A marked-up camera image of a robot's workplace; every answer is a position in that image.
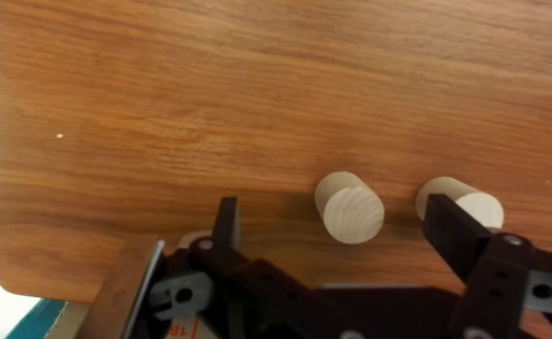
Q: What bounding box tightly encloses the short wooden cylinder block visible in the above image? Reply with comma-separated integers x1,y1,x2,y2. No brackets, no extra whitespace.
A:
413,175,507,231
313,169,387,247

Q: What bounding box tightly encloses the green bin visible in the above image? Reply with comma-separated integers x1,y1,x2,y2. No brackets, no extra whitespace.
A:
4,297,68,339

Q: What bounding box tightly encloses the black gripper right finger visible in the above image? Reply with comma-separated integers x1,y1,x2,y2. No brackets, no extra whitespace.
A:
422,192,552,339

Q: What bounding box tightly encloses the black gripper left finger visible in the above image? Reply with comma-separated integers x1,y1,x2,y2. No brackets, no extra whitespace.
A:
189,194,328,339

